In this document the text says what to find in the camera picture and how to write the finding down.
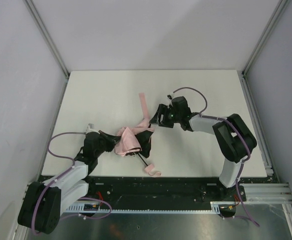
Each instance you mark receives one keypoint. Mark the aluminium frame rail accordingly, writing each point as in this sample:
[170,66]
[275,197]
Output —
[269,189]

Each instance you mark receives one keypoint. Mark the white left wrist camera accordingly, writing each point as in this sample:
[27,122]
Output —
[90,128]

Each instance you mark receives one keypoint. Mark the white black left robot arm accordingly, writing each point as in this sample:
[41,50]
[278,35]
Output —
[45,202]

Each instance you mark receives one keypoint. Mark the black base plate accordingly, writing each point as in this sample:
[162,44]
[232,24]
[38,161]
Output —
[161,193]

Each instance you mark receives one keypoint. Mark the left corner aluminium post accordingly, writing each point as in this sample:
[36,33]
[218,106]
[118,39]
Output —
[35,15]

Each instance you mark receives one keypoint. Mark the corner aluminium post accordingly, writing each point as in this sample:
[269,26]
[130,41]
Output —
[268,30]
[35,15]

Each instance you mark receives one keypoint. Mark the right corner aluminium post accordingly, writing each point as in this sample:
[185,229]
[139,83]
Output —
[268,30]

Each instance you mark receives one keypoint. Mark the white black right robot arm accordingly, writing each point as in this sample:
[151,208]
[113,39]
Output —
[235,139]

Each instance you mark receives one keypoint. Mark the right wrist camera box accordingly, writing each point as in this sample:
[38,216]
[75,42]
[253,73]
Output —
[170,96]

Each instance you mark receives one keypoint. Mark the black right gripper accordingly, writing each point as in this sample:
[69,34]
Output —
[162,116]

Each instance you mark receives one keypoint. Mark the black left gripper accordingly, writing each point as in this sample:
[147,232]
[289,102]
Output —
[105,139]

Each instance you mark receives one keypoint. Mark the pink folding umbrella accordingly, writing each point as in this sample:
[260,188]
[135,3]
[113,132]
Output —
[136,141]

